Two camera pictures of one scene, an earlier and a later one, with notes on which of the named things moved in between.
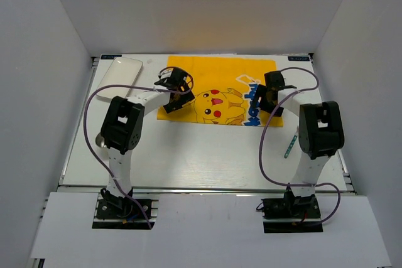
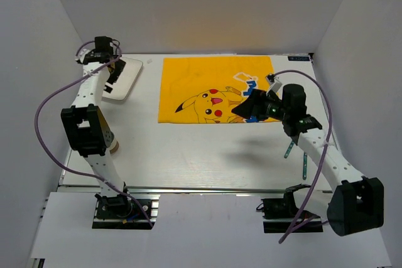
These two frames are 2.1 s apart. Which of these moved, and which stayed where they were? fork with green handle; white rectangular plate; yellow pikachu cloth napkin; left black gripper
Moved: left black gripper
Stayed: fork with green handle; white rectangular plate; yellow pikachu cloth napkin
